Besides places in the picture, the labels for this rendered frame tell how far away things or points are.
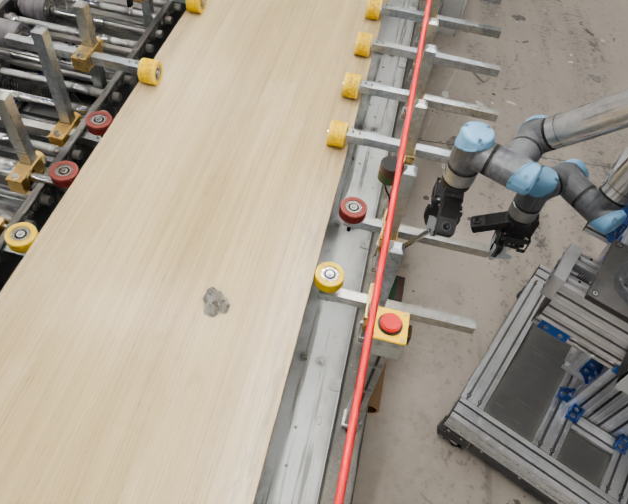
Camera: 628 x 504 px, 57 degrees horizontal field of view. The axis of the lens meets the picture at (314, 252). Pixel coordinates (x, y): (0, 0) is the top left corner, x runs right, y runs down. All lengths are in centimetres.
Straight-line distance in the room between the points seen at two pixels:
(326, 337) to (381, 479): 72
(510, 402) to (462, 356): 36
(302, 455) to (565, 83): 314
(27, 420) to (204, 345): 40
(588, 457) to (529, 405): 25
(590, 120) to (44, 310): 130
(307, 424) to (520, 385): 98
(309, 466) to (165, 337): 51
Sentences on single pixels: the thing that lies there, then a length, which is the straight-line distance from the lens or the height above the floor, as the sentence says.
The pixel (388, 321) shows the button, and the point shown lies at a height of 123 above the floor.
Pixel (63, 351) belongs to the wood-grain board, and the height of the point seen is 90.
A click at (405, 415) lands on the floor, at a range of 237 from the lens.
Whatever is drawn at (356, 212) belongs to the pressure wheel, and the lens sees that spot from 166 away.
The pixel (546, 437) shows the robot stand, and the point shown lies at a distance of 227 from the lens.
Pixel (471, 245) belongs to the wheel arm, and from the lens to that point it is 174.
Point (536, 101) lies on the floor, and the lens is 389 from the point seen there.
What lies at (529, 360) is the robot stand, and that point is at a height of 21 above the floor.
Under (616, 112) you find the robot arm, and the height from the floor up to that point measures 146.
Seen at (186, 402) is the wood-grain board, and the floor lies 90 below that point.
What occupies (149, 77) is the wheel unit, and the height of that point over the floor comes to 95.
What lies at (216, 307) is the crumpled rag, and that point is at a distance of 145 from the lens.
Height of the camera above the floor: 215
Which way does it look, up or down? 53 degrees down
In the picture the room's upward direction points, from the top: 9 degrees clockwise
